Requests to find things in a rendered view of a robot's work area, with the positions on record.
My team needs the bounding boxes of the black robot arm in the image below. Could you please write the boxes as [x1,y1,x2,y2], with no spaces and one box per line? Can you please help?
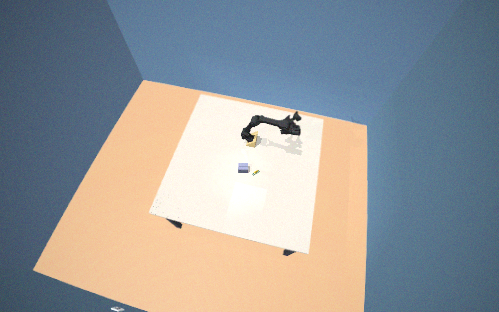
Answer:
[241,115,301,142]

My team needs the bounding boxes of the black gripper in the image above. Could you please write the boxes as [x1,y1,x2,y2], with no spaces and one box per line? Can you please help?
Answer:
[284,110,302,124]

